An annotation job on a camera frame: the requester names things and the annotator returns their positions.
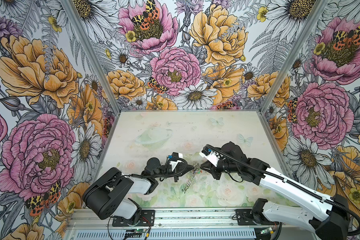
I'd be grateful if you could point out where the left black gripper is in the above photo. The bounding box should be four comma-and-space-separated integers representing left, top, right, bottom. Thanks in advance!
154, 161, 195, 182

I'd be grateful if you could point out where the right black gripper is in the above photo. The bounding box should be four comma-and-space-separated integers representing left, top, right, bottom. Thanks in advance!
199, 154, 240, 181

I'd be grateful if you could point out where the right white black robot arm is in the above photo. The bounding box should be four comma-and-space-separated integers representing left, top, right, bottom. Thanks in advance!
200, 142, 360, 240

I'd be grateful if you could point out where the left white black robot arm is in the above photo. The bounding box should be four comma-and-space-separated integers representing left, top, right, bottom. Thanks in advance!
82, 153, 193, 225

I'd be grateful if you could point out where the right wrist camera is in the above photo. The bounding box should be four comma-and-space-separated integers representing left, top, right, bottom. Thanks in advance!
199, 149, 220, 167

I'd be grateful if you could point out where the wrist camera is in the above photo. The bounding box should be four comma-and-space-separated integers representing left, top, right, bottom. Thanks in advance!
166, 153, 183, 173
199, 149, 220, 167

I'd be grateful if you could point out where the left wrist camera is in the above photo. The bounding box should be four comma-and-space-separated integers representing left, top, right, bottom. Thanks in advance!
166, 153, 183, 173

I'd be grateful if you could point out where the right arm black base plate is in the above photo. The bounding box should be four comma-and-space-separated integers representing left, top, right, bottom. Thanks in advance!
232, 209, 279, 226

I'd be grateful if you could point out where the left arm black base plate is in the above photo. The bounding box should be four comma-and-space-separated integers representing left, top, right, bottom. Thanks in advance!
112, 210, 156, 227

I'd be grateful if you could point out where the aluminium front rail frame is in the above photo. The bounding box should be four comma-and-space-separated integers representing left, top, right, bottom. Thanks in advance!
62, 206, 328, 240

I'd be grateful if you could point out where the right aluminium corner post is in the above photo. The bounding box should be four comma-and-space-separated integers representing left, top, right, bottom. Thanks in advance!
259, 1, 328, 114

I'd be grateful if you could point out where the aluminium corner post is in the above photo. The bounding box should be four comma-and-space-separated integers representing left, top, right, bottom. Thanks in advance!
259, 1, 328, 114
62, 1, 121, 116

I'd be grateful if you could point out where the left aluminium corner post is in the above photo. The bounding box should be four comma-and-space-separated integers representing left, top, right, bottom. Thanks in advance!
62, 1, 121, 116

